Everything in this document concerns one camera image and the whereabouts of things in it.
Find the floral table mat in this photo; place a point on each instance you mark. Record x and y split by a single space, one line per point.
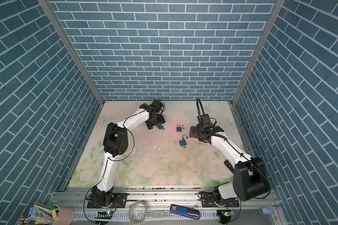
154 157

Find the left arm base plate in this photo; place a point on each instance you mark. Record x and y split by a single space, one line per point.
115 200

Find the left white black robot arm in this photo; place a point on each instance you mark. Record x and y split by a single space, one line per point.
115 144

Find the small light blue object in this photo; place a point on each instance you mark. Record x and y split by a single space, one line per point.
266 211

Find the blue black handheld device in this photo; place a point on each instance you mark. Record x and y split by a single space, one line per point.
185 212

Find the pink cup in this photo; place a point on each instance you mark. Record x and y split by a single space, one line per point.
64 215

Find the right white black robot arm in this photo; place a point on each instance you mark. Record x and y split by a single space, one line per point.
249 173

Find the aluminium rail frame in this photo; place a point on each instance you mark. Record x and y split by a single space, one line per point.
159 201

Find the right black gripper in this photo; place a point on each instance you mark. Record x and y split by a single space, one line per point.
196 132

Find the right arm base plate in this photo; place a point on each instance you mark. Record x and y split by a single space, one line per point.
213 199

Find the blue padlock with key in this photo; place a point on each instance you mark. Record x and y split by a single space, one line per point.
179 128

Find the black calculator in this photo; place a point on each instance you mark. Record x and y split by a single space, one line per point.
229 165

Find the white blue cardboard box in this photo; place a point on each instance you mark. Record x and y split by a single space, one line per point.
41 214

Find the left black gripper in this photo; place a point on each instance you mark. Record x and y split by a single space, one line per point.
155 123

